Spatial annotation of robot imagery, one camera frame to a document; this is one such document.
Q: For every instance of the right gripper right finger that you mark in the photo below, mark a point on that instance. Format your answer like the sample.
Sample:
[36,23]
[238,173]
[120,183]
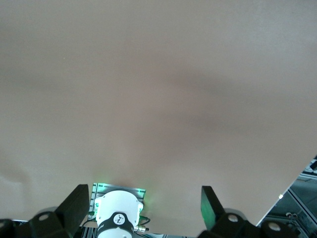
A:
[215,223]

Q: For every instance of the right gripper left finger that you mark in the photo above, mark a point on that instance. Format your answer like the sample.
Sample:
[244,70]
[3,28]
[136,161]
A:
[71,213]

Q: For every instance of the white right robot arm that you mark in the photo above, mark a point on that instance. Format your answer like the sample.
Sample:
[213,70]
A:
[119,203]

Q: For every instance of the brown table cover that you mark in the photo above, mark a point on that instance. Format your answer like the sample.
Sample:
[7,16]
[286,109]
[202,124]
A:
[158,86]

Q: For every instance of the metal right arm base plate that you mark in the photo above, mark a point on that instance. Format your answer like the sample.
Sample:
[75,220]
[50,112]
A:
[99,188]

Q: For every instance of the aluminium frame structure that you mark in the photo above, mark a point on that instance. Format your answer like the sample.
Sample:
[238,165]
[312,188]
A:
[297,213]

